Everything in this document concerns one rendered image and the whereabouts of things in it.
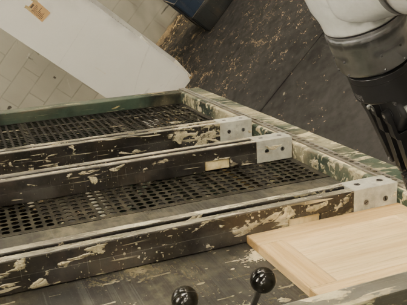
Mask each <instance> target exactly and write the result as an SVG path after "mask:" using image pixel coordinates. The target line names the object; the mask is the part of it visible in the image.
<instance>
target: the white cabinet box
mask: <svg viewBox="0 0 407 305"><path fill-rule="evenodd" d="M0 28H1V29H3V30H4V31H6V32H7V33H9V34H11V35H12V36H14V37H15V38H16V39H18V40H20V41H21V42H23V43H24V44H25V45H27V46H29V47H30V48H32V49H33V50H34V51H36V52H38V53H39V54H41V55H42V56H43V57H45V58H47V59H48V60H50V61H51V62H53V63H54V64H56V65H57V66H59V67H60V68H62V69H63V70H65V71H66V72H68V73H69V74H71V75H72V76H74V77H75V78H77V79H79V80H80V81H81V82H83V83H84V84H86V85H88V86H89V87H90V88H92V89H94V90H95V91H97V92H98V93H99V94H101V95H103V96H104V97H106V98H110V97H120V96H130V95H136V94H146V93H157V92H162V91H173V90H178V89H179V88H185V87H186V86H187V84H188V83H189V81H190V79H191V78H192V76H191V75H190V74H189V73H188V72H187V70H186V69H184V67H183V66H181V64H180V63H179V62H178V61H177V60H175V58H174V57H172V56H171V55H169V54H168V53H167V52H166V51H164V50H163V49H161V48H160V47H158V46H157V45H156V44H155V43H153V42H152V41H150V40H149V39H148V38H146V37H145V36H144V35H143V34H141V33H140V32H138V31H137V30H136V29H135V28H133V27H132V26H131V25H129V24H128V23H126V22H125V21H124V20H123V19H121V18H120V17H119V16H117V15H116V14H114V13H113V12H112V11H111V10H109V9H108V8H106V7H105V6H104V5H102V4H101V3H100V2H99V1H97V0H0Z"/></svg>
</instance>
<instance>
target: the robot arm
mask: <svg viewBox="0 0 407 305"><path fill-rule="evenodd" d="M305 2H306V4H307V6H308V8H309V10H310V12H311V14H312V15H313V16H314V17H315V18H316V19H317V21H318V22H319V24H320V25H321V27H322V29H323V32H324V34H325V39H326V41H327V43H328V44H329V47H330V49H331V52H332V54H333V58H334V60H335V63H336V65H337V68H338V69H337V70H338V71H340V72H341V73H343V74H344V75H346V76H347V77H348V80H349V83H350V86H351V88H352V92H353V94H354V96H355V98H356V99H357V100H358V101H360V104H361V105H362V106H363V108H364V109H365V111H366V113H367V114H368V116H369V119H370V121H371V123H372V125H373V127H374V129H375V131H376V133H377V135H378V137H379V140H380V142H381V144H382V146H383V148H384V150H385V153H386V155H387V156H388V160H389V161H390V162H395V164H396V166H397V169H398V170H399V171H401V172H402V173H401V176H402V179H403V182H404V184H405V188H406V190H407V0H305Z"/></svg>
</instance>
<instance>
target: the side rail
mask: <svg viewBox="0 0 407 305"><path fill-rule="evenodd" d="M180 95H181V92H178V91H176V90H173V91H162V92H157V93H146V94H136V95H130V96H120V97H110V98H104V99H94V100H83V101H78V102H67V103H57V104H51V105H41V106H35V107H25V108H15V109H9V110H0V125H9V124H15V123H24V122H34V121H39V120H48V119H58V118H63V117H73V116H83V115H88V114H97V113H107V112H112V111H122V110H131V109H136V108H146V107H156V106H161V105H171V104H176V103H181V96H180Z"/></svg>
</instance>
